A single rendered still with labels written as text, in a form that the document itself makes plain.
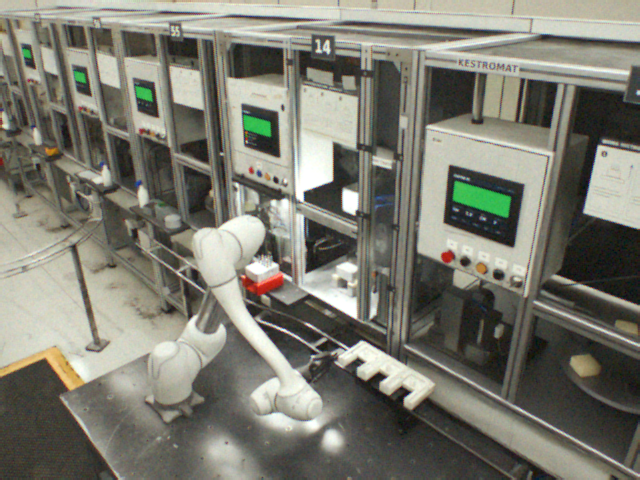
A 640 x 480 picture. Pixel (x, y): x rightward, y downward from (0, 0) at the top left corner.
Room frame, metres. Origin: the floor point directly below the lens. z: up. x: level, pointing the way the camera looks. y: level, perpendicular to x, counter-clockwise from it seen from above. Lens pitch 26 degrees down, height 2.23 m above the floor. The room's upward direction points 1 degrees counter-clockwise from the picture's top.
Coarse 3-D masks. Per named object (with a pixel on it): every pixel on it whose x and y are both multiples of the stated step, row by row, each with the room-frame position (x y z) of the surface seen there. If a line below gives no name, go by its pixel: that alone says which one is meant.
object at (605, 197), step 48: (432, 96) 1.68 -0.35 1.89; (480, 96) 1.56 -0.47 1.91; (528, 96) 1.45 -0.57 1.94; (576, 144) 1.34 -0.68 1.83; (624, 144) 1.25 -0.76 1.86; (576, 192) 1.32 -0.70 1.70; (624, 192) 1.23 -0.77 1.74; (576, 240) 1.30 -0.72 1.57; (624, 240) 1.22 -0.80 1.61; (432, 288) 1.64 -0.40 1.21; (480, 288) 1.50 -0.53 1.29; (576, 288) 1.28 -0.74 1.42; (624, 288) 1.19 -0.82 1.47; (432, 336) 1.62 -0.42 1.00; (480, 336) 1.48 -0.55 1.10
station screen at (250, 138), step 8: (248, 112) 2.31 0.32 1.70; (256, 112) 2.27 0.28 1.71; (248, 136) 2.32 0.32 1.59; (256, 136) 2.28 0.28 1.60; (264, 136) 2.24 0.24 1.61; (272, 136) 2.20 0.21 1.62; (248, 144) 2.33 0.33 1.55; (256, 144) 2.28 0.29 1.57; (264, 144) 2.24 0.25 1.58; (272, 144) 2.20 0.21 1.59; (272, 152) 2.20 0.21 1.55
